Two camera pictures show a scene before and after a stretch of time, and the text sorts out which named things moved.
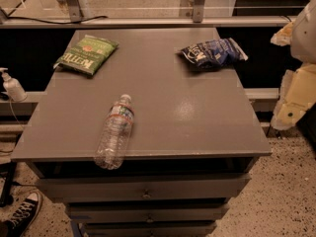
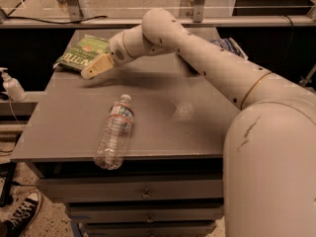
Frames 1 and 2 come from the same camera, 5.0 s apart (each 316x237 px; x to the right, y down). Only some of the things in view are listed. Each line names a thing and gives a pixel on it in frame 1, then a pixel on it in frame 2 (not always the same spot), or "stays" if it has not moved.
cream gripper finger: x=297 y=96 to x=123 y=47
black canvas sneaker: x=25 y=216 stays
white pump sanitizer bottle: x=13 y=88 stays
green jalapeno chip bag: x=86 y=55 stays
